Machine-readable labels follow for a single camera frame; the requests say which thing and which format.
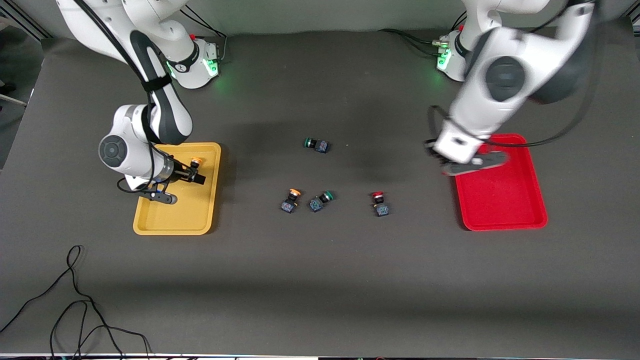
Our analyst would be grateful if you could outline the dark gray table mat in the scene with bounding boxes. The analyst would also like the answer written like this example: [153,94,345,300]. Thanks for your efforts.
[0,22,640,357]

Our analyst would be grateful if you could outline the red plastic tray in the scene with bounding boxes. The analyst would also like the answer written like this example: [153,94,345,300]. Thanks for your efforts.
[452,133,549,232]

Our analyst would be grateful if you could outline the yellow plastic tray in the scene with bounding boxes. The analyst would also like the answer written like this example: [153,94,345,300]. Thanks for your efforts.
[133,142,222,236]

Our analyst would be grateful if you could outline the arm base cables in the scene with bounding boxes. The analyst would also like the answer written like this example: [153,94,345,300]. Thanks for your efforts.
[378,10,468,56]
[180,5,229,65]

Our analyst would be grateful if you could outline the red push button switch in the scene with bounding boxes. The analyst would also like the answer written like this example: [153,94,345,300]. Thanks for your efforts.
[371,191,391,218]

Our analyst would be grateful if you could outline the thin black loose cable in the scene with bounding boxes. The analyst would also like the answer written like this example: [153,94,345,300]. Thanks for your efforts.
[0,245,151,360]

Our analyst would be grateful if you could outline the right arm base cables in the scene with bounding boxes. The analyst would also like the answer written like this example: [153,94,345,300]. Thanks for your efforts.
[180,5,229,65]

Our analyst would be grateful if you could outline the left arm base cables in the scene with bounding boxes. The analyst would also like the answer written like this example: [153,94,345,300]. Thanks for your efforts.
[378,10,468,56]

